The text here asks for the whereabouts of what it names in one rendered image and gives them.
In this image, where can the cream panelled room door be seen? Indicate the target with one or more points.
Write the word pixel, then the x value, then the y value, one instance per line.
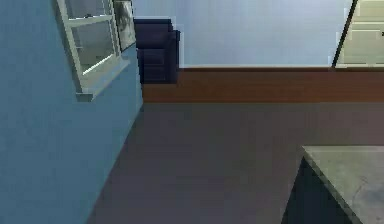
pixel 363 36

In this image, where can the white framed window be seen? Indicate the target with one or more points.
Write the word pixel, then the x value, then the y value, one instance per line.
pixel 93 46

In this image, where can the dark framed wall picture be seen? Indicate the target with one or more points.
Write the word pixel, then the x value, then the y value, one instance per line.
pixel 125 23

